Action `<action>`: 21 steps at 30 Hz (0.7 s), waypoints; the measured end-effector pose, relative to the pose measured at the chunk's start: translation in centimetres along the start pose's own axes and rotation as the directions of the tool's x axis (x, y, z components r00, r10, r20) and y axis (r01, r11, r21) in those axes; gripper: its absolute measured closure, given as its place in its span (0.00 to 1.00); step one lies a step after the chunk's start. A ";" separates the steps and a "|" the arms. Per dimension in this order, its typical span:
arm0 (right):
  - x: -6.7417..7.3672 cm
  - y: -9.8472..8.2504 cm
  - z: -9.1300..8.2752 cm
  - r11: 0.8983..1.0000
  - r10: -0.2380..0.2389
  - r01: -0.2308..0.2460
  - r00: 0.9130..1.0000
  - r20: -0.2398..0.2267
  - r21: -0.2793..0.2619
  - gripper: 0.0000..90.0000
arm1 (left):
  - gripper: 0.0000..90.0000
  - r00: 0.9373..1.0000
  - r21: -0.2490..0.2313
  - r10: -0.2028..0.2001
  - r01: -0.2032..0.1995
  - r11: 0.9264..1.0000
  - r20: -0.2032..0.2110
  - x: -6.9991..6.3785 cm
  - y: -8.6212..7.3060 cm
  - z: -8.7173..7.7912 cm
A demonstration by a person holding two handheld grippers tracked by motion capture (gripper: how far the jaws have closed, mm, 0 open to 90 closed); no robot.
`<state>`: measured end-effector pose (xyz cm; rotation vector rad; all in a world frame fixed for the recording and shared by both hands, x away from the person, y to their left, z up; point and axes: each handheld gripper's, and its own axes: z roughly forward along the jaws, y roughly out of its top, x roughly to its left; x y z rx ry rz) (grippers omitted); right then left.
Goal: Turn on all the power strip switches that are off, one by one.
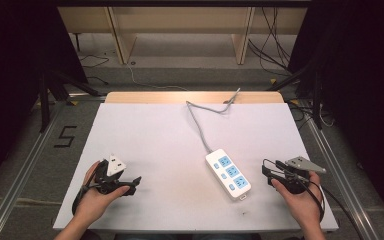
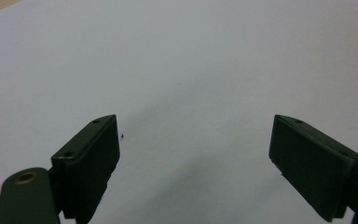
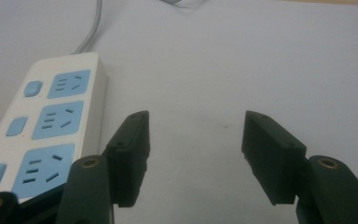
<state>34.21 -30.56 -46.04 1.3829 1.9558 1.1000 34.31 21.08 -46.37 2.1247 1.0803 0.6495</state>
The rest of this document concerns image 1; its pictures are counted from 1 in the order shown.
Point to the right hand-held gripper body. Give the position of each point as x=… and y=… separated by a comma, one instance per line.
x=295, y=176

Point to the wooden table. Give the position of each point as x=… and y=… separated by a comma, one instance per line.
x=166, y=97

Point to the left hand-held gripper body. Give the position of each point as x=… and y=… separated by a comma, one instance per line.
x=108, y=176

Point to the white power strip blue sockets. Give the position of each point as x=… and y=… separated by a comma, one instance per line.
x=228, y=175

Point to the person's left hand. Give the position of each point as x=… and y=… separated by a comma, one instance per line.
x=97, y=196

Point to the black metal stand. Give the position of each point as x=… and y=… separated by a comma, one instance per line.
x=316, y=96
x=45, y=100

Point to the dark curtain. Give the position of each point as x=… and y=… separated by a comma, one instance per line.
x=363, y=83
x=13, y=66

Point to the white table board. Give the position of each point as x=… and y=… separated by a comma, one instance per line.
x=153, y=146

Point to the person's right hand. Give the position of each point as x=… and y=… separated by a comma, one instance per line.
x=300, y=201

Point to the aluminium floor rail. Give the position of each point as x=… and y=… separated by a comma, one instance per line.
x=16, y=176
x=338, y=173

